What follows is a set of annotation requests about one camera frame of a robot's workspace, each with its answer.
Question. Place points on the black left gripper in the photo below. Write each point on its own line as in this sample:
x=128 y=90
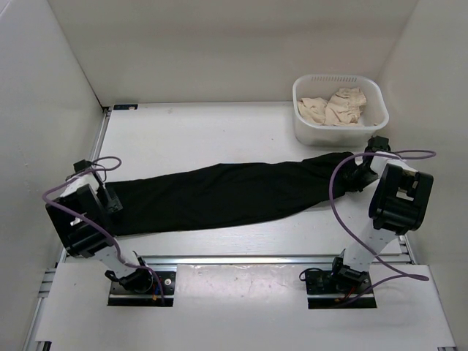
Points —
x=113 y=203

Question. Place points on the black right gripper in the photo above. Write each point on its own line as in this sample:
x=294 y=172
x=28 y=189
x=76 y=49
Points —
x=356 y=183

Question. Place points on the black trousers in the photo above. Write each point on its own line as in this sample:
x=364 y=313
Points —
x=229 y=195

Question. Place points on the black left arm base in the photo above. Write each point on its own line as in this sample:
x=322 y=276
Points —
x=141 y=289

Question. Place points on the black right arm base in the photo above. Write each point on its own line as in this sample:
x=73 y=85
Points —
x=338 y=288

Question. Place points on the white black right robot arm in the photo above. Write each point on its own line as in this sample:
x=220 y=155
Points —
x=398 y=206

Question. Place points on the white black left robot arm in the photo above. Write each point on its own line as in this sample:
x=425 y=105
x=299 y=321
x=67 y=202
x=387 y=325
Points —
x=84 y=213

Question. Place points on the beige trousers in basket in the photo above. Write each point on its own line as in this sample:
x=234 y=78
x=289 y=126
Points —
x=344 y=108

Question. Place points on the white plastic basket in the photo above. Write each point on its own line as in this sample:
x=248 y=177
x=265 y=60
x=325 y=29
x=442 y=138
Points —
x=375 y=117

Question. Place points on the aluminium frame rail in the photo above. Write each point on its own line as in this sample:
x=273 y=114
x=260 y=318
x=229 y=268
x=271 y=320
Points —
x=30 y=342

